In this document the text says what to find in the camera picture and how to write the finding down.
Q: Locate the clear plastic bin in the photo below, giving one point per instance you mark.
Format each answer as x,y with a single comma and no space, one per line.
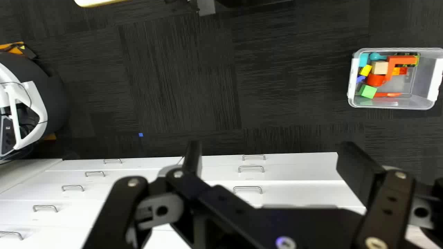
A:
418,86

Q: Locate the flat orange toy block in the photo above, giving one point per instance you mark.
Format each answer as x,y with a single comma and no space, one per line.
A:
387,94

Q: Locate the beige toy cube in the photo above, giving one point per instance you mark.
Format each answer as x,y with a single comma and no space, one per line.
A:
379,67

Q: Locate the light blue toy block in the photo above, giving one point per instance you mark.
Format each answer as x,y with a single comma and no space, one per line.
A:
363,59

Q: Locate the cream coloured object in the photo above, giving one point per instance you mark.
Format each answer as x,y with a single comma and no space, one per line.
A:
93,2

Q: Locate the white drawer cabinet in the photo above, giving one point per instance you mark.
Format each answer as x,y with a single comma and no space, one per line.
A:
297,186

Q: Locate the yellow toy block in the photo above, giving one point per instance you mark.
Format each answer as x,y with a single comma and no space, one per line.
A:
365,70

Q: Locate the black and white machine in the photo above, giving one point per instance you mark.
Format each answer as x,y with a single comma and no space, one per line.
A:
48,93

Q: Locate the white drawer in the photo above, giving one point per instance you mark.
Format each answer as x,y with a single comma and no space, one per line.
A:
69,214
304,193
297,172
131,174
294,158
52,238
41,192
145,163

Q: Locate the grey object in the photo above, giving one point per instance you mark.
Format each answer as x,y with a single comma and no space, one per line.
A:
207,6

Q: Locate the green toy cube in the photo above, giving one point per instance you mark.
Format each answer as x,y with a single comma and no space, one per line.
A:
367,91

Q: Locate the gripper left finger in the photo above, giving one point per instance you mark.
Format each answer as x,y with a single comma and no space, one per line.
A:
119,211

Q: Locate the red toy cylinder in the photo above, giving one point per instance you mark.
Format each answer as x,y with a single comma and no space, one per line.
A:
375,80

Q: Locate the orange angled toy block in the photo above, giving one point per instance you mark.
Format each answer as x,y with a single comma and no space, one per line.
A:
398,62

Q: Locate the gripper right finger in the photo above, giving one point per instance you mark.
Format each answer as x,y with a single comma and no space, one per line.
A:
387,200

